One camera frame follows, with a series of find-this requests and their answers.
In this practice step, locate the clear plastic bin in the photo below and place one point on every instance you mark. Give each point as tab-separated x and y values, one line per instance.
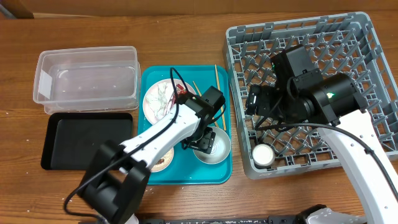
88	79

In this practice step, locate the wooden chopstick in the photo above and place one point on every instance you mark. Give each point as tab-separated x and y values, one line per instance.
219	88
199	93

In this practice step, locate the grey bowl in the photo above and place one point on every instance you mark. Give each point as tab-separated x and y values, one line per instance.
220	149

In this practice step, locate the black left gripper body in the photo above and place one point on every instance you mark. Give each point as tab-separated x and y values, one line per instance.
201	140

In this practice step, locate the grey dish rack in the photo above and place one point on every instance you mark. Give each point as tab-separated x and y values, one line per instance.
336	43

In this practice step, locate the teal plastic tray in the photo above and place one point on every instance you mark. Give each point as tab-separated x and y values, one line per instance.
185	167

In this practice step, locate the white napkin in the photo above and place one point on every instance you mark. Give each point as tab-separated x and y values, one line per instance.
158	100

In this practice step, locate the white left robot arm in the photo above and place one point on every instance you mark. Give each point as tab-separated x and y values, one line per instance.
116	179

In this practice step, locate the red snack wrapper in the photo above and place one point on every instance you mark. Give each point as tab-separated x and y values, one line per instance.
180	90

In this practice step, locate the white cup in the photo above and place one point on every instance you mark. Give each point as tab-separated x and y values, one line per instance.
263	155

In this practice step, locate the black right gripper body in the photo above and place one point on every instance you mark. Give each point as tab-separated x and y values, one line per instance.
254	101

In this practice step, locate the black tray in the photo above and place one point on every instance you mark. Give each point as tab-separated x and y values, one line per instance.
72	139

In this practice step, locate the large white plate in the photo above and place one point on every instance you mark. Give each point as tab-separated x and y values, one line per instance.
147	112

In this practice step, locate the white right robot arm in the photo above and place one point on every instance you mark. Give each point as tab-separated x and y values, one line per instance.
302	97

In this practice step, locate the small pink bowl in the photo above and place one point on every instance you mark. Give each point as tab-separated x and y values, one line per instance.
164	162

